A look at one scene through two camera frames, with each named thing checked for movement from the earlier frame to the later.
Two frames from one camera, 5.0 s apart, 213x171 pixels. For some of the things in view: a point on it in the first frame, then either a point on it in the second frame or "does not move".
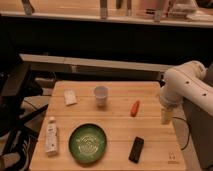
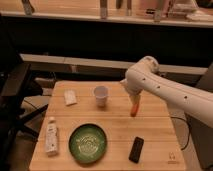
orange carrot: (135, 107) does not move
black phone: (136, 150) does not move
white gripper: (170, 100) to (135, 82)
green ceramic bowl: (87, 143) does not move
